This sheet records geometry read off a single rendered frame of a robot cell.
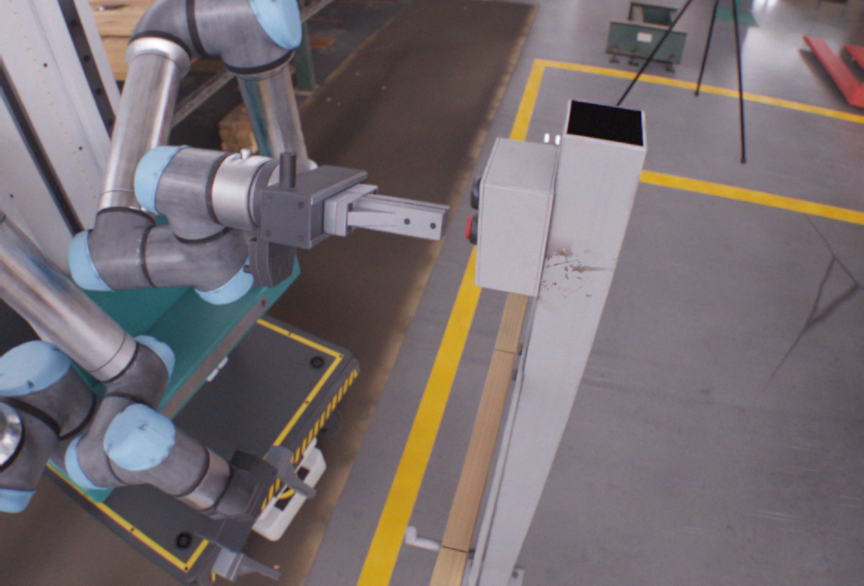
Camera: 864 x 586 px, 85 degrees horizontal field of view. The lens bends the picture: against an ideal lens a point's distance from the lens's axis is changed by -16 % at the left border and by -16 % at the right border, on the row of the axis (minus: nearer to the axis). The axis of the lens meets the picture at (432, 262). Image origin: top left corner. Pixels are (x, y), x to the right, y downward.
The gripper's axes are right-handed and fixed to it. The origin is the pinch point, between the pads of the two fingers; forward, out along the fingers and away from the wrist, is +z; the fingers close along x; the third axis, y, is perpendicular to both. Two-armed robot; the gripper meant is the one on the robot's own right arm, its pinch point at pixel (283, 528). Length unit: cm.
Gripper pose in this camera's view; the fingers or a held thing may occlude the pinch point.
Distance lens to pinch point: 89.3
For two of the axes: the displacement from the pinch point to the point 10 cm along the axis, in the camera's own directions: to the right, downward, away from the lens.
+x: -3.1, 7.5, -5.9
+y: -8.5, 0.6, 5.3
